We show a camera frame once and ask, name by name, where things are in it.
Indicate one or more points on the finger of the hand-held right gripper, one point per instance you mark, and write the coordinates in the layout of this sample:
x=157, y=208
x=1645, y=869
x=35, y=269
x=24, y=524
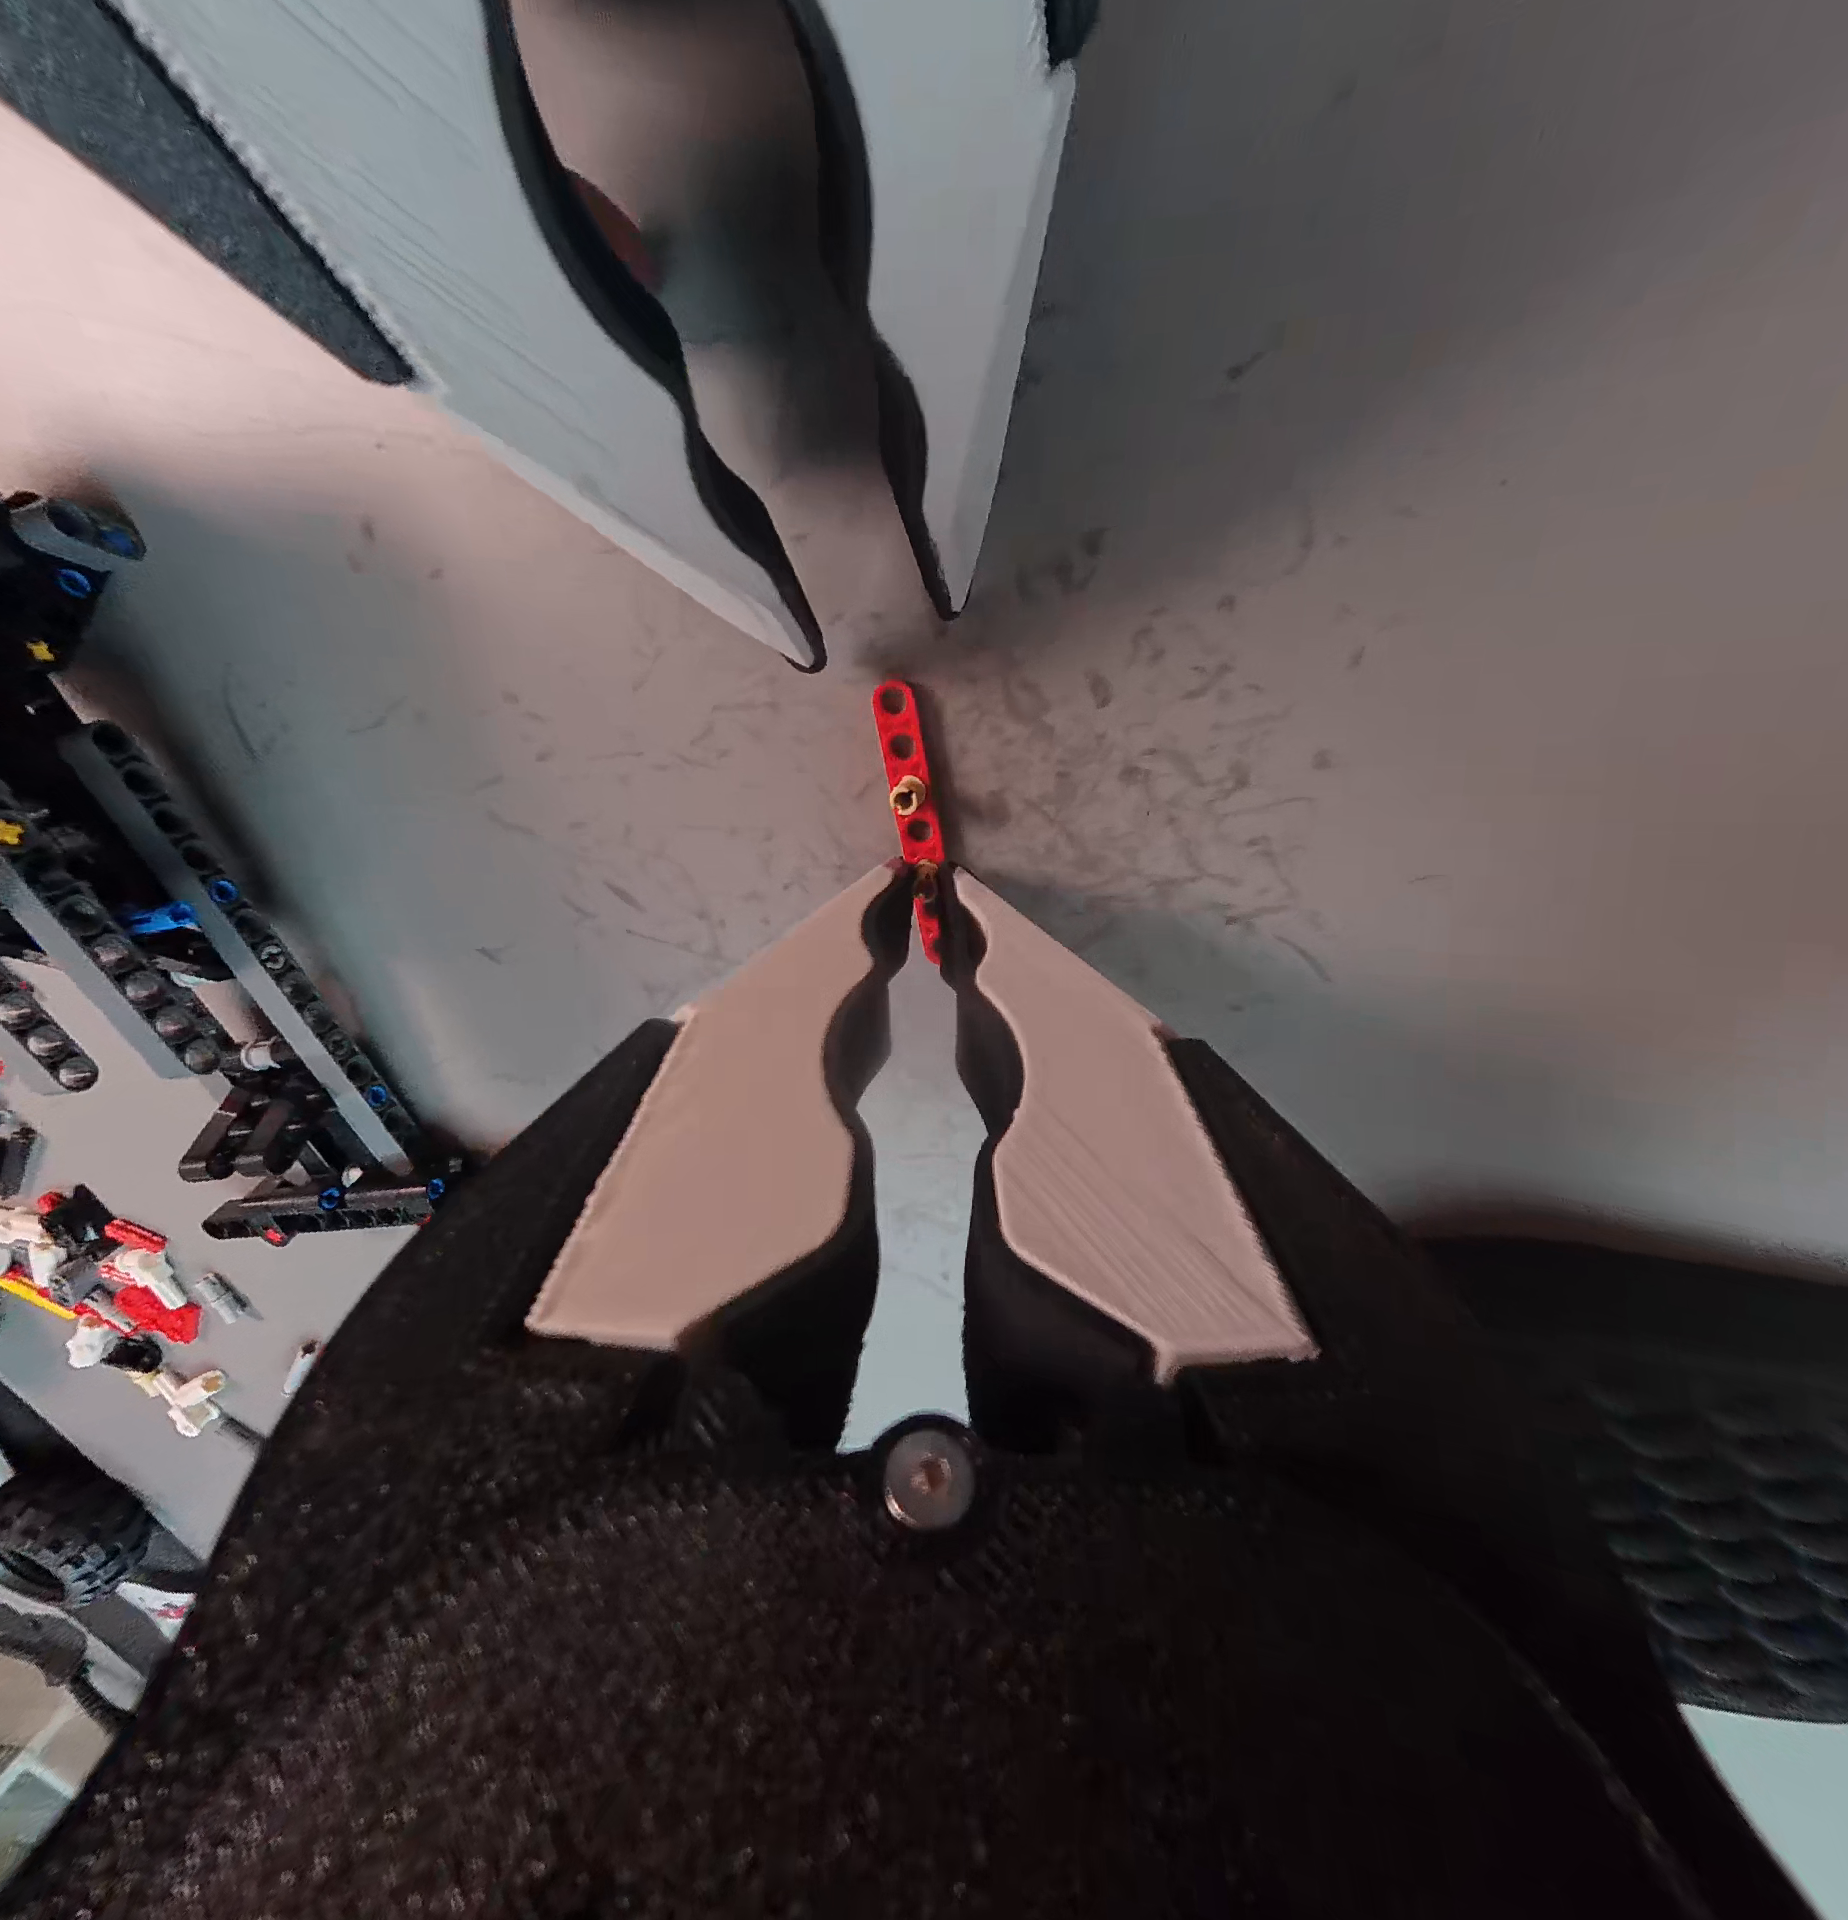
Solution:
x=417, y=200
x=968, y=223

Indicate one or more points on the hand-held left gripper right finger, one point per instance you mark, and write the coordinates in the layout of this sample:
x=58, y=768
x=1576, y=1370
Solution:
x=1137, y=1200

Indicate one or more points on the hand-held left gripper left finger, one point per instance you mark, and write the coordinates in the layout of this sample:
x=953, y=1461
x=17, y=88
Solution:
x=719, y=1169

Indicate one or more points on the red perforated toy beam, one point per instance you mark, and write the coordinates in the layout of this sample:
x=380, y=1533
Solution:
x=909, y=811

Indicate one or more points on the toy truck chassis model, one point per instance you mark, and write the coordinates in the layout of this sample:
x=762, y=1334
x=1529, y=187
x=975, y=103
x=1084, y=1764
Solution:
x=115, y=931

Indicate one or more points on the grey desk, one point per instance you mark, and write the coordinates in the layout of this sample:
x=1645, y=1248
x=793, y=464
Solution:
x=1389, y=598

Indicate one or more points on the pile of red white pieces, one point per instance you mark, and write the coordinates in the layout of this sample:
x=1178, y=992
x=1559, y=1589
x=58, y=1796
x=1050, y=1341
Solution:
x=115, y=1277

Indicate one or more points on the black rubber toy tire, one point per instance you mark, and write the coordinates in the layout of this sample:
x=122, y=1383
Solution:
x=52, y=1552

